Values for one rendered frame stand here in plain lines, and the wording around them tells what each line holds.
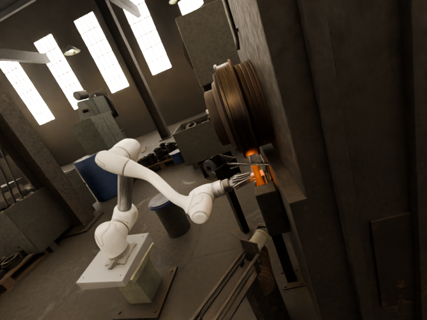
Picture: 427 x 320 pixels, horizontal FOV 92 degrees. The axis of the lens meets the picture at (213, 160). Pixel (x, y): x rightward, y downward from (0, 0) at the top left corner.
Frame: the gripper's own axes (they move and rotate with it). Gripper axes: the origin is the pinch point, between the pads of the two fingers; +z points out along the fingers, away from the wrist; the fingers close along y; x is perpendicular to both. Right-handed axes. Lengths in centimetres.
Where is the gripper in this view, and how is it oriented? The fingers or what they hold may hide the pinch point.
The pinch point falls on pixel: (257, 174)
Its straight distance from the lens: 117.4
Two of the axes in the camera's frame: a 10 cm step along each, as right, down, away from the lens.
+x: -4.2, -8.5, -3.2
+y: -0.6, 3.8, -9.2
